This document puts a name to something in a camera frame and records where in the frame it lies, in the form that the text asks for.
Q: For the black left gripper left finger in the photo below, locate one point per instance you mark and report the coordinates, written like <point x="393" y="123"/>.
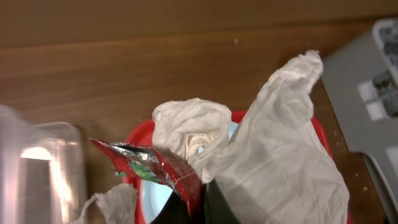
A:
<point x="174" y="212"/>

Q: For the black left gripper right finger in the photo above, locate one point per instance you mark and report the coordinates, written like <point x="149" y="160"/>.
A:
<point x="215" y="207"/>

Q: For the red foil snack wrapper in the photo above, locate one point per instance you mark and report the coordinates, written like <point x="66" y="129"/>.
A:
<point x="161" y="167"/>

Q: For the white paper napkin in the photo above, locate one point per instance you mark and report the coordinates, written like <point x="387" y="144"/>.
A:
<point x="274" y="168"/>

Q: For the clear plastic waste bin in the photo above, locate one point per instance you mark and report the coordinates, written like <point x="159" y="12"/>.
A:
<point x="42" y="171"/>

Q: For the grey dishwasher rack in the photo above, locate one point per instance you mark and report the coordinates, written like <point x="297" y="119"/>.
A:
<point x="361" y="82"/>

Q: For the large light blue plate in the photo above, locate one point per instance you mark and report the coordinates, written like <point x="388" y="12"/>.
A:
<point x="154" y="196"/>

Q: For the red plastic serving tray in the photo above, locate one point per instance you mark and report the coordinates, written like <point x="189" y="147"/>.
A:
<point x="143" y="134"/>

